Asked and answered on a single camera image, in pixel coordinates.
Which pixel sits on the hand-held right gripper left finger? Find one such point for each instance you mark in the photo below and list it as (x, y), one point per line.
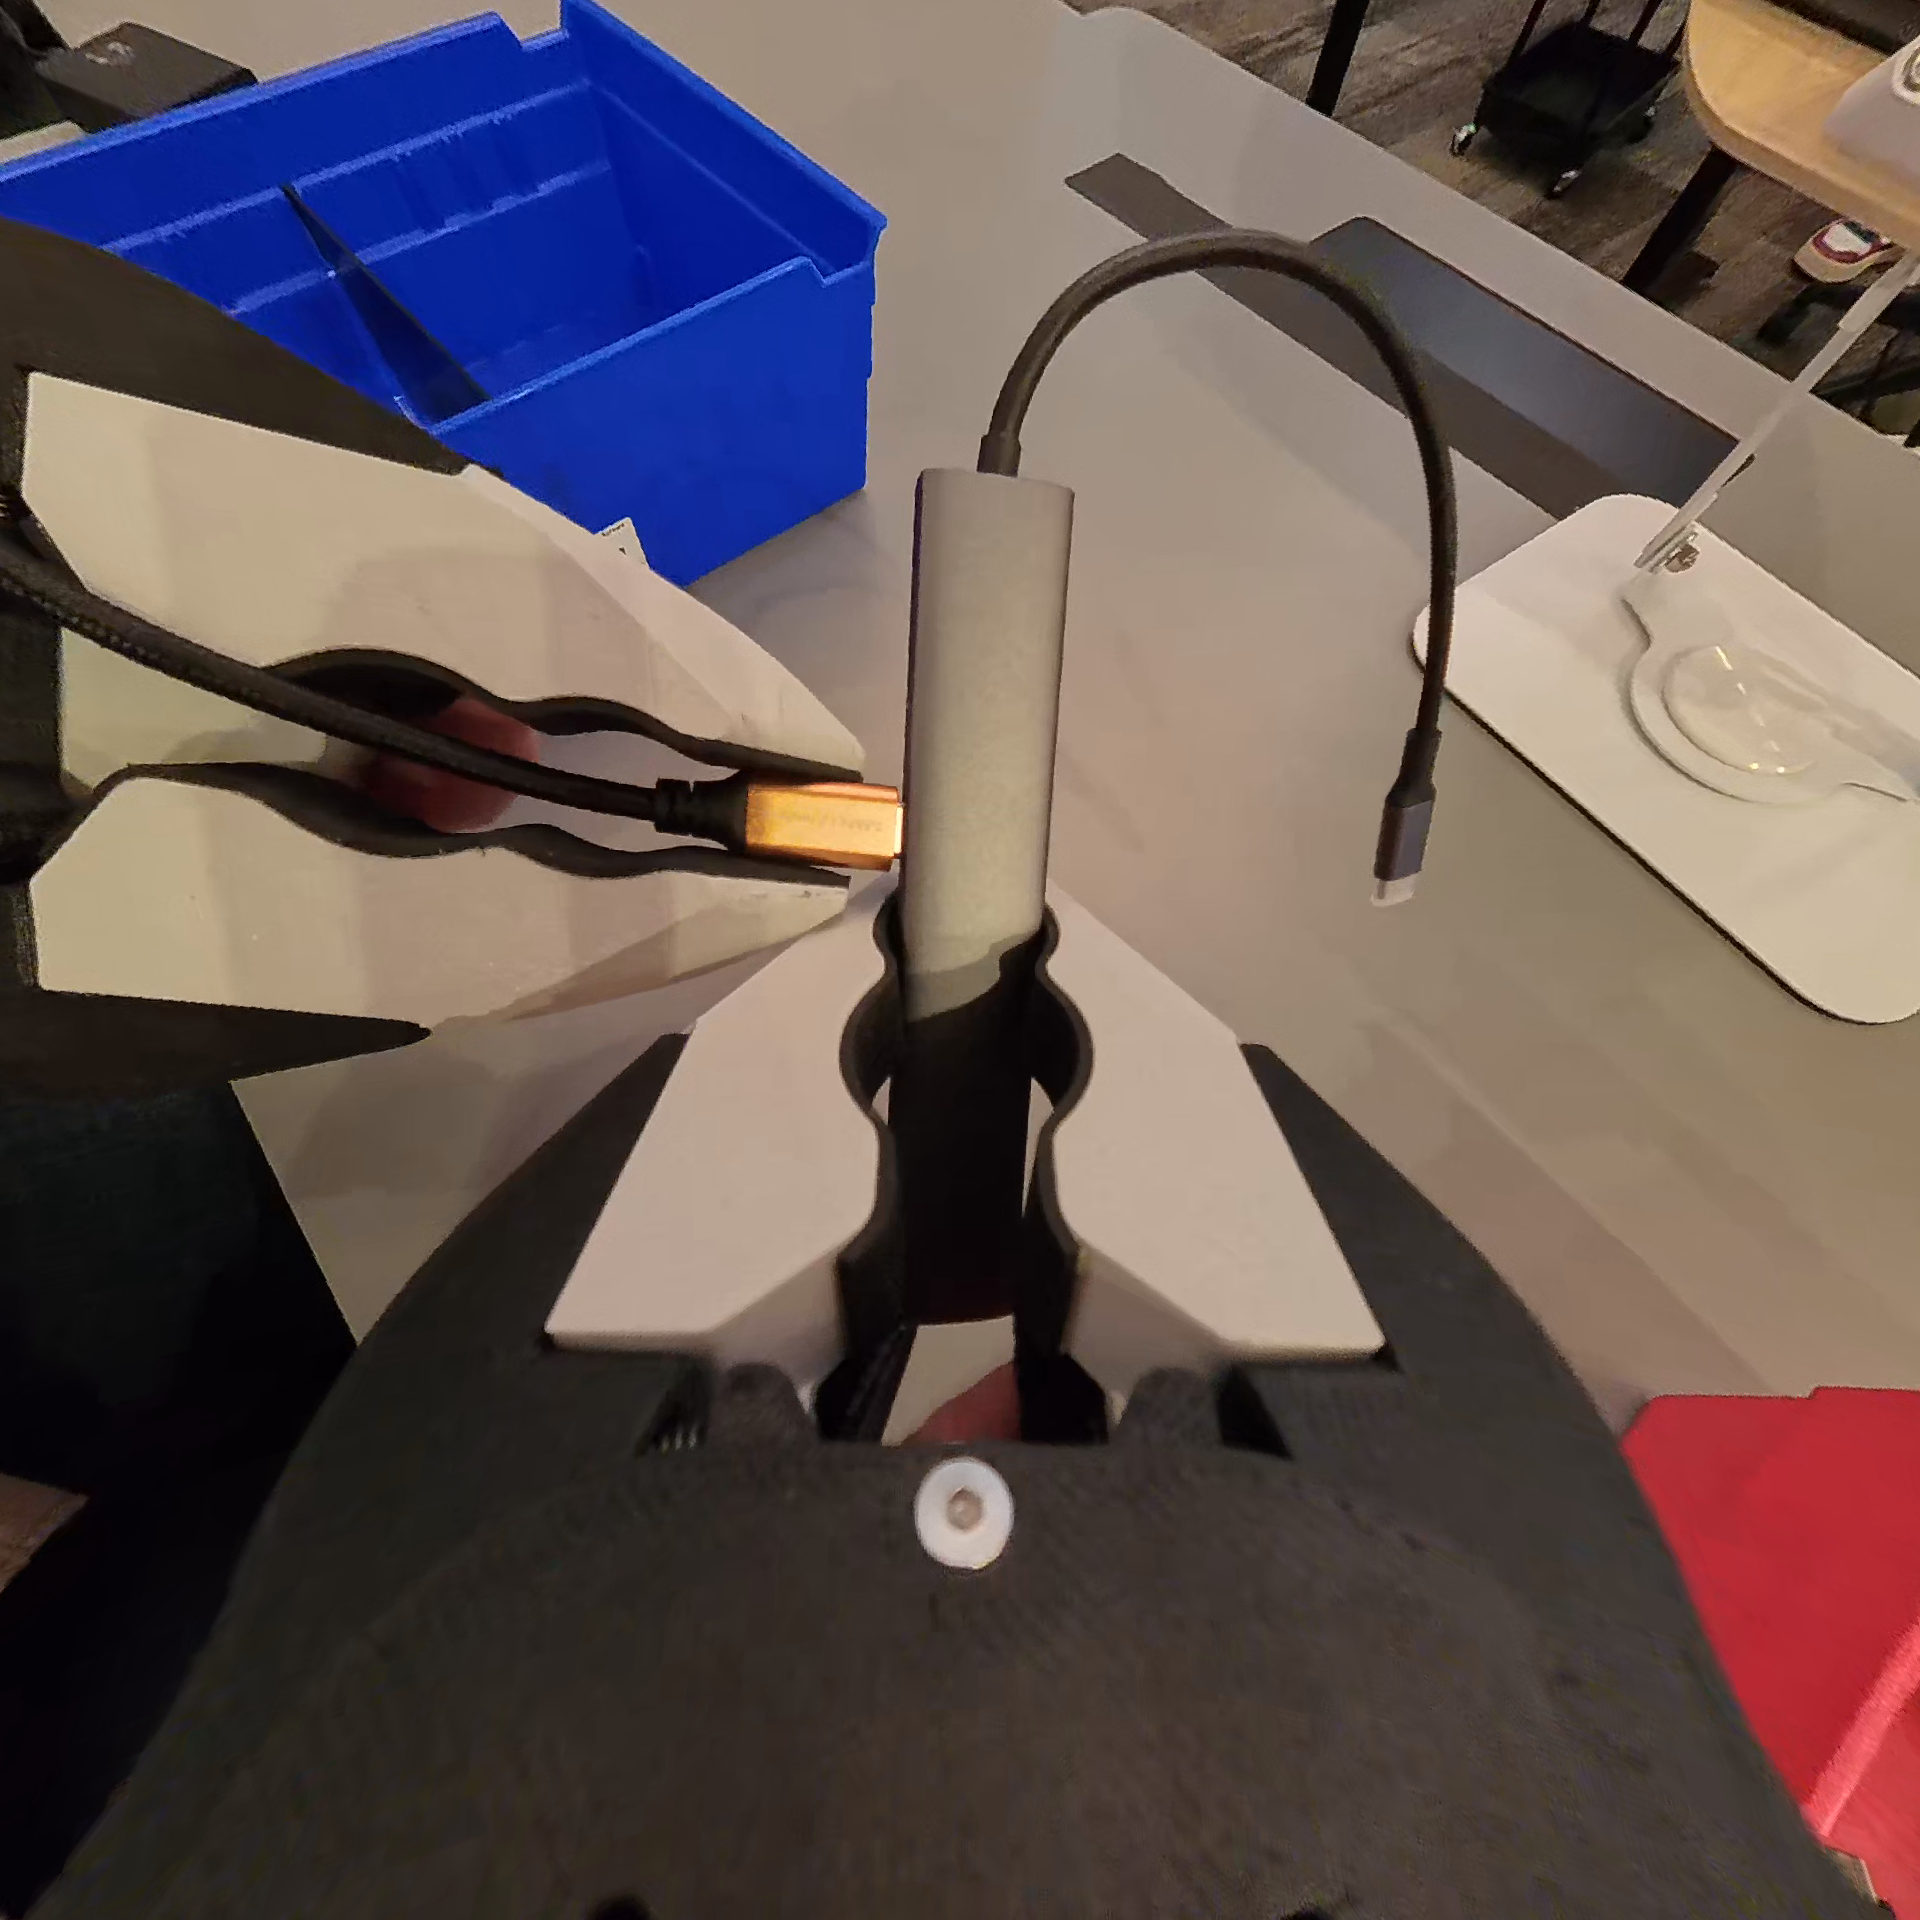
(722, 1201)

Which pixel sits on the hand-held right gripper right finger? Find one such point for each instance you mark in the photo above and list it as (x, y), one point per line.
(1214, 1214)

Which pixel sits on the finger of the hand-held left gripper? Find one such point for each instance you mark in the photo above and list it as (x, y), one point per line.
(375, 557)
(301, 931)

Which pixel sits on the blue plastic bin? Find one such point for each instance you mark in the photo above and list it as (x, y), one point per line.
(676, 376)

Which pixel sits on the slim dark usb hub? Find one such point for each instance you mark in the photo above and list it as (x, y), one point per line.
(990, 675)

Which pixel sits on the red plastic bin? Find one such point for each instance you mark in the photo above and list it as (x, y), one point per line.
(1771, 1576)

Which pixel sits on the black charger box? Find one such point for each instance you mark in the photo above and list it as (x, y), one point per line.
(142, 79)

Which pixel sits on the black bin divider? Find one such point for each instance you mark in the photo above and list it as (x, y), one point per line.
(389, 317)

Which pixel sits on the black utility cart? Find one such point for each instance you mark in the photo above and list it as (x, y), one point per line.
(1577, 75)

